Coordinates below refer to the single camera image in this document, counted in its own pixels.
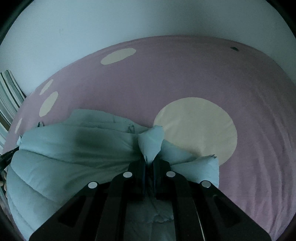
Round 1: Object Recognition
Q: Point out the pink polka dot bedsheet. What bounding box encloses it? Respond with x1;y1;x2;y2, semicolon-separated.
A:
4;36;295;240

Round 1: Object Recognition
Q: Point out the striped pillow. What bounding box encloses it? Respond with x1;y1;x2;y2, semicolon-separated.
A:
0;70;26;154

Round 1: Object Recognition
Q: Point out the light blue puffer jacket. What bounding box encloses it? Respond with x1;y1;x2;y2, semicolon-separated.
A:
6;109;219;240

